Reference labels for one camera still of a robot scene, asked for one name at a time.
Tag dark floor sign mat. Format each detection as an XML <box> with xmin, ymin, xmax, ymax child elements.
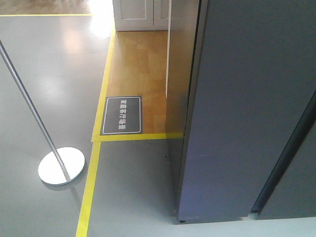
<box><xmin>100</xmin><ymin>95</ymin><xmax>143</xmax><ymax>135</ymax></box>

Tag white fridge door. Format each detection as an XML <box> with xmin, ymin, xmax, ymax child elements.
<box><xmin>178</xmin><ymin>0</ymin><xmax>316</xmax><ymax>222</ymax></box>

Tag grey side-by-side fridge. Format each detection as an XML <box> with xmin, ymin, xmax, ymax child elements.
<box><xmin>166</xmin><ymin>0</ymin><xmax>316</xmax><ymax>223</ymax></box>

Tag metal floor stand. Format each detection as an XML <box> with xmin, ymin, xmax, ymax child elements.
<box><xmin>0</xmin><ymin>44</ymin><xmax>85</xmax><ymax>186</ymax></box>

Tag white cabinet doors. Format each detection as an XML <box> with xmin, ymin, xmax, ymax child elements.
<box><xmin>113</xmin><ymin>0</ymin><xmax>170</xmax><ymax>31</ymax></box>

